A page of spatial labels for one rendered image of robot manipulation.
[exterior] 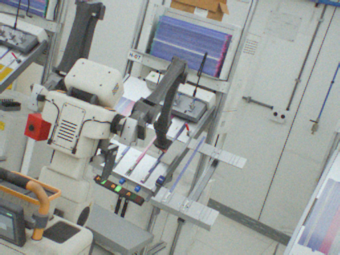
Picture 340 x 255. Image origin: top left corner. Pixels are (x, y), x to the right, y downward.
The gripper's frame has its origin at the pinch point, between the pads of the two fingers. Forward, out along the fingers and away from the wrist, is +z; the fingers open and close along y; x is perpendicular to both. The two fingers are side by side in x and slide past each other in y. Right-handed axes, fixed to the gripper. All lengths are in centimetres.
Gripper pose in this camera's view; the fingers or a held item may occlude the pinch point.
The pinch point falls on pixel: (165, 151)
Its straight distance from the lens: 272.6
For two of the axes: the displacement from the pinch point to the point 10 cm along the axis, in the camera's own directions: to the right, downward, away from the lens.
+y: -8.4, -3.4, 4.3
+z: 1.3, 6.4, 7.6
